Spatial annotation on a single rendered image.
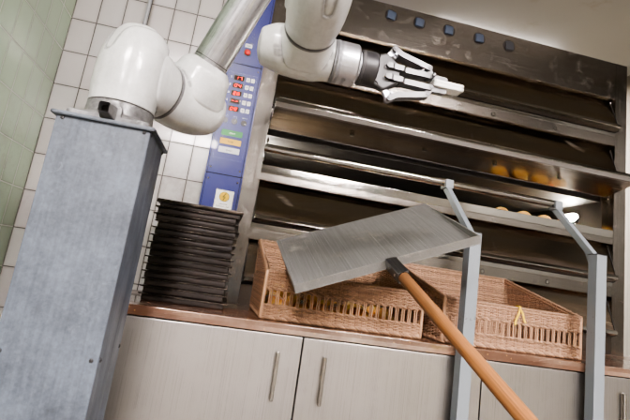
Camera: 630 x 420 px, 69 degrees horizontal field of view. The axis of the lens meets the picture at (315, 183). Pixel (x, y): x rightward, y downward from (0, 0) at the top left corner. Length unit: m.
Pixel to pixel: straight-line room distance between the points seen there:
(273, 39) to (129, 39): 0.40
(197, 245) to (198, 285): 0.13
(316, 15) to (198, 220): 0.95
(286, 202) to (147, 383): 0.94
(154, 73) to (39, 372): 0.69
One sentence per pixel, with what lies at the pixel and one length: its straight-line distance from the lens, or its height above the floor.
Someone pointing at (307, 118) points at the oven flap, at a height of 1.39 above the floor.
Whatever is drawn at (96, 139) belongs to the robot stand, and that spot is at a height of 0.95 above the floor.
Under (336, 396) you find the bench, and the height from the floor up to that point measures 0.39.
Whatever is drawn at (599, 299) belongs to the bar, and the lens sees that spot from 1.88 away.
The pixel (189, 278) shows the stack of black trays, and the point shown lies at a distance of 1.60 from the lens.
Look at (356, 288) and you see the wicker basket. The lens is 1.56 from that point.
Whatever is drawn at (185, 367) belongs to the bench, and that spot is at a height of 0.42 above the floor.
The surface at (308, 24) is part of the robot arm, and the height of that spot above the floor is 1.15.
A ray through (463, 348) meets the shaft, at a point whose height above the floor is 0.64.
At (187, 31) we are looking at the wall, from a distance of 2.23.
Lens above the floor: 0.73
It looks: 11 degrees up
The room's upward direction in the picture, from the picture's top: 9 degrees clockwise
